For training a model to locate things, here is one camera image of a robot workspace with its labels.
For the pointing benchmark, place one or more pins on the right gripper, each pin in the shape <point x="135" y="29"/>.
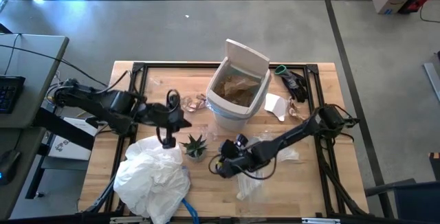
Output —
<point x="228" y="150"/>

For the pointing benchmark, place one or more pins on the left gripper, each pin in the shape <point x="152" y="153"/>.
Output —
<point x="166" y="115"/>

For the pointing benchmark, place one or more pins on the brown paper wrapper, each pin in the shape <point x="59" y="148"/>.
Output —
<point x="192" y="103"/>

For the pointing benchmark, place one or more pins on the white plastic trash bin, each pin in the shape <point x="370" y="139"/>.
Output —
<point x="230" y="124"/>

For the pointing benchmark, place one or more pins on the blue plastic bin liner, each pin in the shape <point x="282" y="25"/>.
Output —
<point x="223" y="111"/>

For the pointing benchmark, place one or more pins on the brown paper sheet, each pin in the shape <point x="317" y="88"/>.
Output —
<point x="237" y="90"/>

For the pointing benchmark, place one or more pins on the large white plastic bag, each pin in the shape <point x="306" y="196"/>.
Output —
<point x="151" y="182"/>

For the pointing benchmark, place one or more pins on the white swing bin lid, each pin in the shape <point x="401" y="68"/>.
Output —
<point x="245" y="57"/>

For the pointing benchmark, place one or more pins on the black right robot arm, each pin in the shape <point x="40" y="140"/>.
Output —
<point x="299" y="131"/>

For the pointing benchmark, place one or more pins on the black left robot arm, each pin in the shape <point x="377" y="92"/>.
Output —
<point x="96" y="102"/>

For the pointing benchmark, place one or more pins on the clear printed plastic bag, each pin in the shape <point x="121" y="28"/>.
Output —
<point x="285" y="153"/>

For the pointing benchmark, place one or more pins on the succulent in grey patterned pot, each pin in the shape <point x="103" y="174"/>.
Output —
<point x="195" y="147"/>

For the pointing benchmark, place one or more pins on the torn white paper piece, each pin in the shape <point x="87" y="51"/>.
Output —
<point x="276" y="105"/>

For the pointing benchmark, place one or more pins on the crumpled tan clear wrapper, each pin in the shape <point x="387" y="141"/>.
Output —
<point x="297" y="109"/>

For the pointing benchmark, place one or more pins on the black glove with green cuff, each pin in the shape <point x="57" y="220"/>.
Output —
<point x="294" y="83"/>

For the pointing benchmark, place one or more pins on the white printed box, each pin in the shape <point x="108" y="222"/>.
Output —
<point x="72" y="145"/>

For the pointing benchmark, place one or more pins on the grey desk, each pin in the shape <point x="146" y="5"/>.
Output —
<point x="34" y="62"/>
<point x="31" y="148"/>

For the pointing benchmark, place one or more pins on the black keyboard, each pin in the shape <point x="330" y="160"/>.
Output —
<point x="10" y="93"/>

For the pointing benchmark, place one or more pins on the black computer mouse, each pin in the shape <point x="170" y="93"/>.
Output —
<point x="8" y="165"/>

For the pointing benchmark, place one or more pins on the dark blue chair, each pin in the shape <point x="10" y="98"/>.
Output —
<point x="412" y="200"/>

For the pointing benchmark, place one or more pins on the grey metal bar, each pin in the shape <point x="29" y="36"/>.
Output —
<point x="433" y="79"/>

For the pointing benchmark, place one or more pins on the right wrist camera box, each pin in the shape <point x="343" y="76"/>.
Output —
<point x="241" y="140"/>

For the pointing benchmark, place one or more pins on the black aluminium table frame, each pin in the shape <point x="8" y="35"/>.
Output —
<point x="165" y="66"/>

